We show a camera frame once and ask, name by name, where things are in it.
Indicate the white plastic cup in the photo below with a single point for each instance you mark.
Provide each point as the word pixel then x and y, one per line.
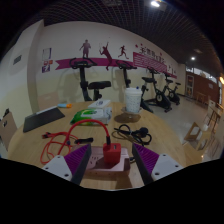
pixel 133 100

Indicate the small orange and blue item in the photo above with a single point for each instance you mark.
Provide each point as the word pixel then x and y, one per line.
pixel 65 105

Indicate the wall poster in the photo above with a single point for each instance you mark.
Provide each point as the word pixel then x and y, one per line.
pixel 47 60

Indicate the green wet wipes pack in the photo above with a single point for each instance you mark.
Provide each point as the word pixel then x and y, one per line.
pixel 88 116

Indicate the red charger block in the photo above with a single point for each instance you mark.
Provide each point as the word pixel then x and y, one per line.
pixel 111 153

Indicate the wooden chair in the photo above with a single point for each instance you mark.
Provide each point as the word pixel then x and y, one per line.
pixel 46 100
pixel 7 128

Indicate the white flat box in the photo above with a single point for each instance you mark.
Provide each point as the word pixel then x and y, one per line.
pixel 100 103

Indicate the black exercise bike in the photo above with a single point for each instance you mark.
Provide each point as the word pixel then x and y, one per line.
pixel 171 96
pixel 83 80
pixel 126 78
pixel 159 98

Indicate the square wooden stool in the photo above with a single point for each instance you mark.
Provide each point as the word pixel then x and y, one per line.
pixel 191 151

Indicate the round ceiling light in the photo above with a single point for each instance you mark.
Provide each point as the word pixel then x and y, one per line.
pixel 193 58
pixel 155 4

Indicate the magenta sports wall decal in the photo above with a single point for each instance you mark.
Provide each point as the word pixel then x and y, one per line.
pixel 96 62

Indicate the brown round coaster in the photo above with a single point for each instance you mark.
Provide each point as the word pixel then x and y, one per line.
pixel 125 118

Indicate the group of wooden chairs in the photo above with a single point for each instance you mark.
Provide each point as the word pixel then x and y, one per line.
pixel 215 116

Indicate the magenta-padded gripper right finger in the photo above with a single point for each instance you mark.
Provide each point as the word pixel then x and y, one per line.
pixel 146 160

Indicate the small wooden stool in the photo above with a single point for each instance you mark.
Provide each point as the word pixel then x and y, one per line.
pixel 195 131

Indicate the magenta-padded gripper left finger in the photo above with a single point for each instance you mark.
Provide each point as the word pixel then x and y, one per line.
pixel 77 160

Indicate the grey wall sign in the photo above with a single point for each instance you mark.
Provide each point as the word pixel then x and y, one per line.
pixel 17 60

